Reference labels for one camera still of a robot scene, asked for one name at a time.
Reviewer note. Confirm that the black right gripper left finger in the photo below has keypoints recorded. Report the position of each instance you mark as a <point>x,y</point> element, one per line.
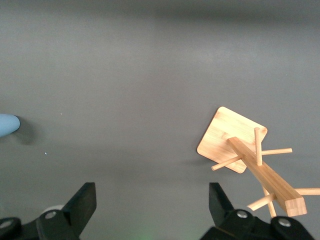
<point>80,206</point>

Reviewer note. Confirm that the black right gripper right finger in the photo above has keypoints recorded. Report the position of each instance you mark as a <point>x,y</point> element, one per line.
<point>225,218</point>

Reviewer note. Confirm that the light blue cup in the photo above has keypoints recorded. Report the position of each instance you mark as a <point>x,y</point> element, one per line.
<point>8,125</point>

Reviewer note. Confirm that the wooden cup rack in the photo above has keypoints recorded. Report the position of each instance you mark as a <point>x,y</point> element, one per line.
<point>225,135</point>

